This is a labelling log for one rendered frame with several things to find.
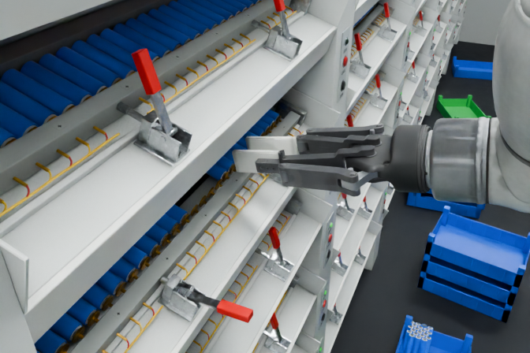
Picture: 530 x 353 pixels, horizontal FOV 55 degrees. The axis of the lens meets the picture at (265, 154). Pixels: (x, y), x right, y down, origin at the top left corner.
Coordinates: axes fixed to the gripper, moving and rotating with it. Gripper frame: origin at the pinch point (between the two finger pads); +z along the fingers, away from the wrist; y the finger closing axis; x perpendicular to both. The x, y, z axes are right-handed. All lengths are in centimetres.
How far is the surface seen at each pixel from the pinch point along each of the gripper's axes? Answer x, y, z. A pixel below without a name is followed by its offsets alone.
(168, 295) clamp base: -5.7, -20.4, 3.0
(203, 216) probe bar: -3.4, -9.5, 4.5
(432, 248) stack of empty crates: -84, 91, -4
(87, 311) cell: -2.6, -26.9, 6.9
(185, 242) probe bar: -3.7, -14.3, 4.2
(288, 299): -43.3, 18.1, 12.2
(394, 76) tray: -23, 93, 5
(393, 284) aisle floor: -101, 89, 11
